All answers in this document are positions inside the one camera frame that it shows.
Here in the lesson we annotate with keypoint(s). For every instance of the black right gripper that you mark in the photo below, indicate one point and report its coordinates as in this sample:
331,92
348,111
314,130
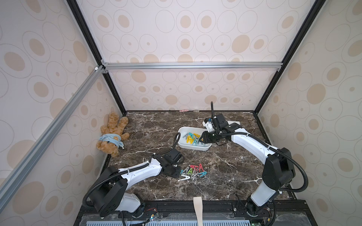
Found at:
209,137

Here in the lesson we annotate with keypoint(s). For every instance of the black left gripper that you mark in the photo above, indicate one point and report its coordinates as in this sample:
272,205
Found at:
176,175

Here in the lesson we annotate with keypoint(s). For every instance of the white clothespin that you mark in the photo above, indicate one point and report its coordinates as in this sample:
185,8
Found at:
184,177

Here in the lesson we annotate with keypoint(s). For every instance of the teal clothespin bottom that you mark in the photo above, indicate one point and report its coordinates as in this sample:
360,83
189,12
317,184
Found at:
194,140

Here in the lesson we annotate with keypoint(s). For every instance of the white plastic storage box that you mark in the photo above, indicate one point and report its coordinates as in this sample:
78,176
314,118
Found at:
199,146

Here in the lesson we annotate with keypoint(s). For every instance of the teal clothespin cluster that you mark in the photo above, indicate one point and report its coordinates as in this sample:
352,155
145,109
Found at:
202,174

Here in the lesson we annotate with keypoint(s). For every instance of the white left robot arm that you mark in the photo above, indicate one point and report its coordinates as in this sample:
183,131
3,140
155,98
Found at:
108,193

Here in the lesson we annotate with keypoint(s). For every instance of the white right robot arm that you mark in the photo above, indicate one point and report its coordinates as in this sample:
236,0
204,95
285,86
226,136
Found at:
279,166

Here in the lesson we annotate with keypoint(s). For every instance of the white paper strip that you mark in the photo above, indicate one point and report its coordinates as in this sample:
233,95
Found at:
231,122

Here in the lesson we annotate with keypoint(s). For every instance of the beige tape strip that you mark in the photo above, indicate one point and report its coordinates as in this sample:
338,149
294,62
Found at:
198,207

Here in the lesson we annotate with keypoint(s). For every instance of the brown teddy bear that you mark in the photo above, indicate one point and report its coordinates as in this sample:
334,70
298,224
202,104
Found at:
113,136

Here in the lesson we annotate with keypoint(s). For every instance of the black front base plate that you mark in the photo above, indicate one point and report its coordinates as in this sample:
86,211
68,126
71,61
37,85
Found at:
212,213

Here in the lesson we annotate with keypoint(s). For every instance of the horizontal aluminium rail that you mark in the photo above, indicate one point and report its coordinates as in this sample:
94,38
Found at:
199,65

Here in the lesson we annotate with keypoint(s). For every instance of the left diagonal aluminium rail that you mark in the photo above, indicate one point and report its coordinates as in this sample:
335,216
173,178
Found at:
22,170

